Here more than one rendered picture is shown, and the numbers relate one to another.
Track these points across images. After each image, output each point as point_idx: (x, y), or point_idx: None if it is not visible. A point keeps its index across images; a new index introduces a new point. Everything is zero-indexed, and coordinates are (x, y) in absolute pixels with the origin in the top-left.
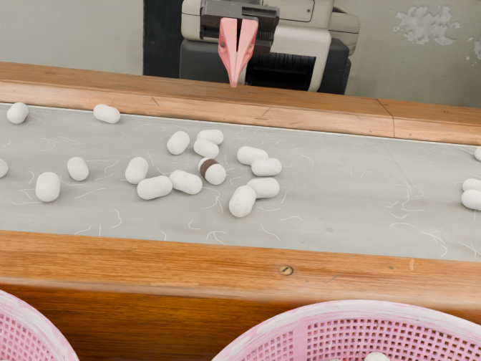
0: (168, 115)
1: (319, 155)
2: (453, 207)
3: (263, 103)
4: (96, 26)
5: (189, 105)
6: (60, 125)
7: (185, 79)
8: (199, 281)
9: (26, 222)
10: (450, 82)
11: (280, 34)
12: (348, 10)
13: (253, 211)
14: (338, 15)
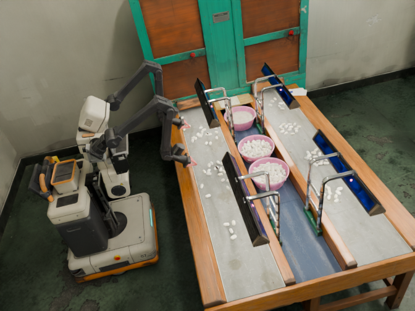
0: (195, 180)
1: (201, 160)
2: (211, 146)
3: (188, 166)
4: None
5: (192, 176)
6: (207, 191)
7: (95, 226)
8: (241, 160)
9: None
10: (2, 155)
11: (127, 172)
12: None
13: None
14: (86, 162)
